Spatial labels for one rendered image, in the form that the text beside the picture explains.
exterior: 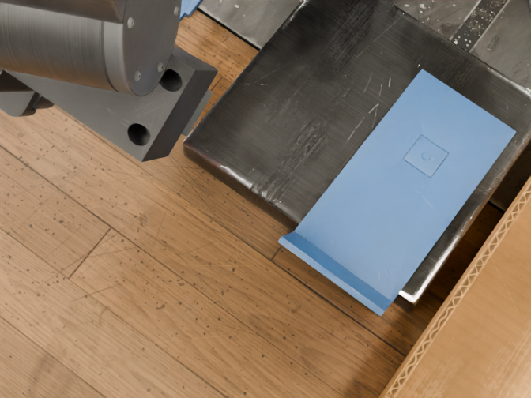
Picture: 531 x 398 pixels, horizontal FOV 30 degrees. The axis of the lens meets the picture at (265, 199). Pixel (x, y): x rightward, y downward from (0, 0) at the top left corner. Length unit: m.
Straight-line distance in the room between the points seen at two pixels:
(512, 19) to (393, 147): 0.14
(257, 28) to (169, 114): 0.28
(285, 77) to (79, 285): 0.18
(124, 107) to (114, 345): 0.22
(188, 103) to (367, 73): 0.24
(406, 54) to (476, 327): 0.18
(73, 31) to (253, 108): 0.29
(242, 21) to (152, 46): 0.31
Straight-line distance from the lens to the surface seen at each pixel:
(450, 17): 0.68
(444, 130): 0.62
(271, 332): 0.59
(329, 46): 0.64
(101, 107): 0.40
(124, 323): 0.59
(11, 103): 0.47
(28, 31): 0.35
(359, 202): 0.59
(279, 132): 0.61
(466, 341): 0.60
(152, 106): 0.39
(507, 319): 0.61
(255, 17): 0.67
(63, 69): 0.35
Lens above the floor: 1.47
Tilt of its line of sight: 69 degrees down
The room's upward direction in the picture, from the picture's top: 6 degrees clockwise
